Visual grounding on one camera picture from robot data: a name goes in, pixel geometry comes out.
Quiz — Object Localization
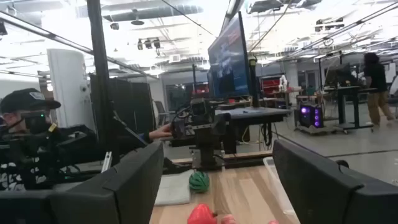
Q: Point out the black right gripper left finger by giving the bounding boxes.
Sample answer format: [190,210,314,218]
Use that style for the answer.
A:
[0,141,165,224]

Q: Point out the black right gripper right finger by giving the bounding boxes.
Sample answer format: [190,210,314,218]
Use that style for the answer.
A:
[272,139,398,224]

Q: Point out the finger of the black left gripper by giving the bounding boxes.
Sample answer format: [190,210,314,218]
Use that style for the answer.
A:
[214,112,233,135]
[170,119,188,139]

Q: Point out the green watermelon toy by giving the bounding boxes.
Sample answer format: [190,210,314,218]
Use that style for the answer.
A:
[188,170,210,193]

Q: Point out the red bell pepper toy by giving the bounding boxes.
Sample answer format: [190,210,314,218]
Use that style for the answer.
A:
[187,203,218,224]

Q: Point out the clear plastic tupperware container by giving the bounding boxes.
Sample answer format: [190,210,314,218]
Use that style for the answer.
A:
[262,156,300,224]

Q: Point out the person's hand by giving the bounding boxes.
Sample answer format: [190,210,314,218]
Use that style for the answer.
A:
[149,123,174,141]

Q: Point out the grey computer desk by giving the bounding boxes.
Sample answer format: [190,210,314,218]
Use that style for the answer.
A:
[214,106,293,156]

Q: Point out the black partition panel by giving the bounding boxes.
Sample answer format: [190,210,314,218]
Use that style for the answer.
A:
[90,73,157,147]

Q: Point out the grey folded cloth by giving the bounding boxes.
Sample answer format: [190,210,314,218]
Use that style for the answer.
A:
[154,169,203,207]

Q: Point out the red storage cabinet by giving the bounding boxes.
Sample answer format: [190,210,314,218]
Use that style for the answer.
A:
[260,75,282,98]

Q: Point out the large black computer monitor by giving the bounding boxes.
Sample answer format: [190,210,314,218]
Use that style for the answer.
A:
[207,11,261,108]

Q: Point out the low wheeled cart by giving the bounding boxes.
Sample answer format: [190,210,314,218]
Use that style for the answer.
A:
[294,123,349,136]

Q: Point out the computer tower purple lights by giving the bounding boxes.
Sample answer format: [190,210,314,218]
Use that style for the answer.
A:
[298,103,325,129]

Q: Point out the black standing desk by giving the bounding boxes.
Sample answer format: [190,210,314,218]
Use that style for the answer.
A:
[322,85,379,131]

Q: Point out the white building pillar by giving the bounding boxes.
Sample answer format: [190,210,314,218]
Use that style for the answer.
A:
[46,48,96,128]

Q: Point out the person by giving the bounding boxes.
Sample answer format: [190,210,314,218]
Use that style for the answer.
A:
[0,88,150,192]
[363,52,396,129]

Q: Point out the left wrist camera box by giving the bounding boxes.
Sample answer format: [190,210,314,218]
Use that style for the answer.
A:
[190,98,208,118]

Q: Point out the silver aluminium bracket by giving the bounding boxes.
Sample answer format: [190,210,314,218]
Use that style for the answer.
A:
[100,151,113,174]

